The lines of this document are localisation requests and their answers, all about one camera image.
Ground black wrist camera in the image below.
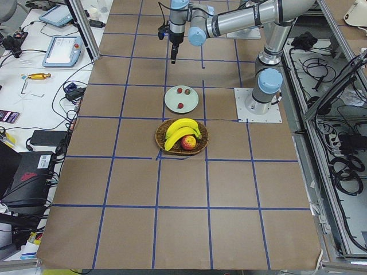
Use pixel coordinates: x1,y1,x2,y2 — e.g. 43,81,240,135
158,23,169,40

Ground white paper cup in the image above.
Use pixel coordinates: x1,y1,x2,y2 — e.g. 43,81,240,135
88,7,99,21

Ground black power adapter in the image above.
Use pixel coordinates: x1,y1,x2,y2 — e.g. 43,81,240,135
30,130,67,147

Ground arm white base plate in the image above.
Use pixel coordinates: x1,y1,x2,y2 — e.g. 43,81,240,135
227,27,261,40
234,88,282,123

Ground aluminium frame post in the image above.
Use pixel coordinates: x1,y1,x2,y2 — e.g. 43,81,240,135
65,0,100,61

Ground far blue teach pendant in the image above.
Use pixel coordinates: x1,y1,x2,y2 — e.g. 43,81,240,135
38,5,72,27

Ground red yellow apple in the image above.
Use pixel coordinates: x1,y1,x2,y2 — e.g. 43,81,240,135
181,135,197,151

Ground near blue teach pendant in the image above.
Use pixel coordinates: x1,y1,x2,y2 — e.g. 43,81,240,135
42,36,83,68

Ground light green plate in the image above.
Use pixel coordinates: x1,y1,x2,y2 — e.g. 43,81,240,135
164,85,199,113

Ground brown wicker basket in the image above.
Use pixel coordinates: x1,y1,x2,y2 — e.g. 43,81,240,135
155,118,209,155

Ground yellow banana bunch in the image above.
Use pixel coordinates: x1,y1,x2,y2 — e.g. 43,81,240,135
164,118,202,151

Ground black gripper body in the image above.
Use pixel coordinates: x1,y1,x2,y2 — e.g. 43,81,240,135
169,32,184,54

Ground black computer box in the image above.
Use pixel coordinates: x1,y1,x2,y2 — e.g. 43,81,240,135
1,143,56,207

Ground coiled black cables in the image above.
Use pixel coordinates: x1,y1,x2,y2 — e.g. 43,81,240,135
329,156,366,197

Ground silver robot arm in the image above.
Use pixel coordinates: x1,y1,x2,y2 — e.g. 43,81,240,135
158,0,314,77

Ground blue teach pendant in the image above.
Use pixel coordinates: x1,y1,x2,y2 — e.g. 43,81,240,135
38,5,72,27
42,36,83,68

